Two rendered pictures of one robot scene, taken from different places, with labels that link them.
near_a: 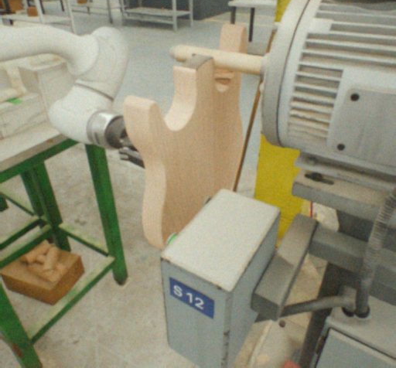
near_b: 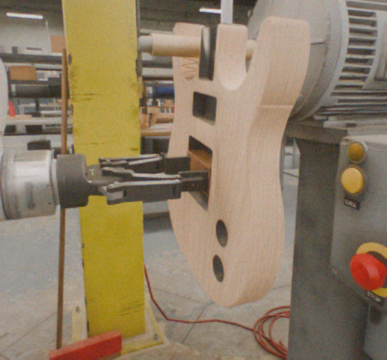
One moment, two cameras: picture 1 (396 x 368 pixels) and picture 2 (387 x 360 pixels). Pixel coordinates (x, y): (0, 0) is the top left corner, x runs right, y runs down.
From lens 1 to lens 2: 0.56 m
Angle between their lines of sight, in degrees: 52
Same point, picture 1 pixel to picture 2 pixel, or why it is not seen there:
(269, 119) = (329, 67)
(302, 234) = not seen: hidden behind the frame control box
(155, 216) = (276, 220)
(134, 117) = (292, 41)
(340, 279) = not seen: hidden behind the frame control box
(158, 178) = (267, 159)
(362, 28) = not seen: outside the picture
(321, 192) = (369, 131)
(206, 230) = not seen: outside the picture
